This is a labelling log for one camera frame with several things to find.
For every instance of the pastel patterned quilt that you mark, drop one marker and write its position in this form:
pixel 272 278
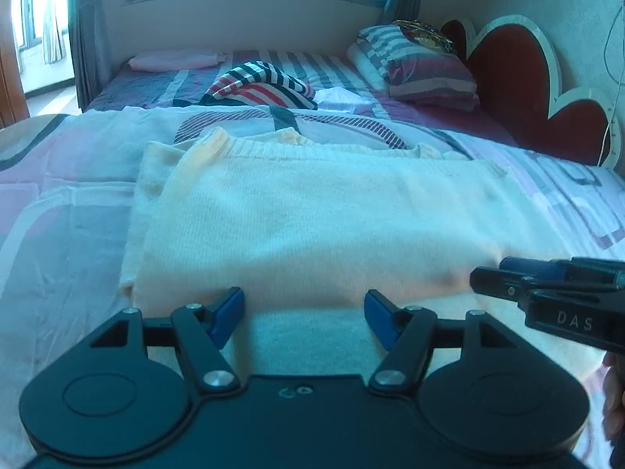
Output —
pixel 67 193

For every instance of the cream knit sweater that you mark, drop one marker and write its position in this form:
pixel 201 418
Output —
pixel 306 229

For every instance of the striped pillow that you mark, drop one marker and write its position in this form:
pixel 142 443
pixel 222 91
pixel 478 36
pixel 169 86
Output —
pixel 400 69

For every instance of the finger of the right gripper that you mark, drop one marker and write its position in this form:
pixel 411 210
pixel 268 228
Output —
pixel 578 269
pixel 501 284

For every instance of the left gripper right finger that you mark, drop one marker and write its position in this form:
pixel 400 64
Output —
pixel 409 336

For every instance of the white folded garment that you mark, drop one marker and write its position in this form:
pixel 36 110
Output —
pixel 341 100

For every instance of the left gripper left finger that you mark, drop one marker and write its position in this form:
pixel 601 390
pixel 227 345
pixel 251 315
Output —
pixel 198 333

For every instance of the grey left curtain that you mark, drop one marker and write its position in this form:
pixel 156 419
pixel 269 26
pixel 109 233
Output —
pixel 90 49

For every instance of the brown wooden door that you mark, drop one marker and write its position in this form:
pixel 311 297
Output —
pixel 13 107

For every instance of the striped bed sheet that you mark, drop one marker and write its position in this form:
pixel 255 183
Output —
pixel 186 87

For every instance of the red white striped garment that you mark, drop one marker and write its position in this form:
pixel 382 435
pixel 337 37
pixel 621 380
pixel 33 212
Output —
pixel 256 83

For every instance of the colourful patterned bag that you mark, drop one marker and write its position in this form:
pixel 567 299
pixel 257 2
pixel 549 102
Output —
pixel 425 35

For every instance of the right hand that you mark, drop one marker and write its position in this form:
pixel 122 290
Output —
pixel 613 409

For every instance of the red heart headboard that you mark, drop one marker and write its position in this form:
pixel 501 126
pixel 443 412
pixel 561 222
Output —
pixel 519 84

